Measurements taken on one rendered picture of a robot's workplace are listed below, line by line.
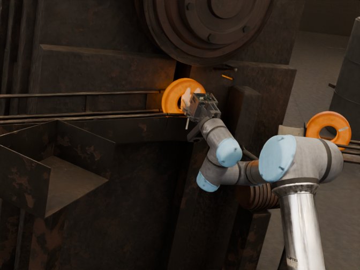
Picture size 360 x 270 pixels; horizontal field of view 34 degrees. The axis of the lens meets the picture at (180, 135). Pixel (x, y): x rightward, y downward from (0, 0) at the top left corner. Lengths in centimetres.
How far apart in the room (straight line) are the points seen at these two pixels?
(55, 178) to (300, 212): 65
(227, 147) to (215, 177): 12
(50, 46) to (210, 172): 62
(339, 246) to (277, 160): 160
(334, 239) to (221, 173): 135
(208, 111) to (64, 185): 52
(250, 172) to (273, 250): 100
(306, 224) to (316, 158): 16
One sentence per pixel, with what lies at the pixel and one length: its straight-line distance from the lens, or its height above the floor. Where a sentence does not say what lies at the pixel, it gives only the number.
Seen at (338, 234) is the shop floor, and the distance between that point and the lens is 309.
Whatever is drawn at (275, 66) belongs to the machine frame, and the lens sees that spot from 221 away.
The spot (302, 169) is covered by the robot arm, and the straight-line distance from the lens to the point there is 142.
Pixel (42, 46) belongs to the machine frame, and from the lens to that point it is 184.
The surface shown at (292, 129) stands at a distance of 212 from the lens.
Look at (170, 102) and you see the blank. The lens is 194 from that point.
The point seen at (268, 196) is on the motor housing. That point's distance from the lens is 206.
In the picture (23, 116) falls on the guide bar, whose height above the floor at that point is 67.
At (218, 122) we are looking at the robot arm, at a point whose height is 76.
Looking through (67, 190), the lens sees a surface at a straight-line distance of 156.
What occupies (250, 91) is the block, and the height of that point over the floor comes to 80.
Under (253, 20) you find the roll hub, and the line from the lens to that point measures 186.
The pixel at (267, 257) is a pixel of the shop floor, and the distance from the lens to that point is 268.
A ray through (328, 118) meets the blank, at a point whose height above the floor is 76.
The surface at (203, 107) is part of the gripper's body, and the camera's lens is 183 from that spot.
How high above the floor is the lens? 130
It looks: 20 degrees down
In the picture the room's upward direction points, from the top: 12 degrees clockwise
